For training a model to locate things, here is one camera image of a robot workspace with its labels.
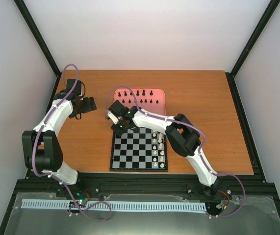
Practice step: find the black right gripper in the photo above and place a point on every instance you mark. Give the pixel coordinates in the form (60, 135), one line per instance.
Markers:
(118, 131)

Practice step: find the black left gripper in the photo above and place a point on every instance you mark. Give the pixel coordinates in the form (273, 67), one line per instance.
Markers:
(88, 107)

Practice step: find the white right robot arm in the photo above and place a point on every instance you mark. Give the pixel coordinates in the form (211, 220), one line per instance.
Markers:
(183, 137)

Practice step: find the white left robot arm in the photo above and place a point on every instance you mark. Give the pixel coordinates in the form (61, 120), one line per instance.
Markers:
(42, 151)

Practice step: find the white chess pieces row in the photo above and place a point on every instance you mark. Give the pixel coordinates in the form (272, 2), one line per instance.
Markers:
(158, 151)

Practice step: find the black and white chessboard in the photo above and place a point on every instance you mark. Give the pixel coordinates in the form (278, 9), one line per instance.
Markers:
(132, 151)

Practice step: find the pink plastic tray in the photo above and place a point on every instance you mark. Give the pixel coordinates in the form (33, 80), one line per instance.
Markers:
(158, 94)

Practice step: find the black aluminium frame rail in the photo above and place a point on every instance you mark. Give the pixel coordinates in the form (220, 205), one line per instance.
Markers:
(187, 186)

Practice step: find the light blue slotted cable duct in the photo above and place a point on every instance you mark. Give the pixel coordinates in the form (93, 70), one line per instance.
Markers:
(115, 206)

